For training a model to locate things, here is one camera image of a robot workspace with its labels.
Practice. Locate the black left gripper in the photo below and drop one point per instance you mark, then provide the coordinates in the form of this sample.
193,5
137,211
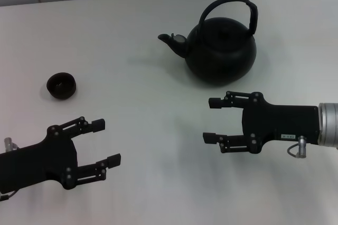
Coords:
34,161

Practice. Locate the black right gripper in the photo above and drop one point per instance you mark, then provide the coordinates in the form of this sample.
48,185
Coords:
280,122

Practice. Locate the small black teacup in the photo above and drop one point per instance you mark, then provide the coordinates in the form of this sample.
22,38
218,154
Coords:
62,95

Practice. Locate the black round teapot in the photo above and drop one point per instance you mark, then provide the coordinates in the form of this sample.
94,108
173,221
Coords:
221,61

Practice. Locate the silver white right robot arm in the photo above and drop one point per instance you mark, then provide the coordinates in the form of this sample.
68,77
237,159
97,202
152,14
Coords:
328,124

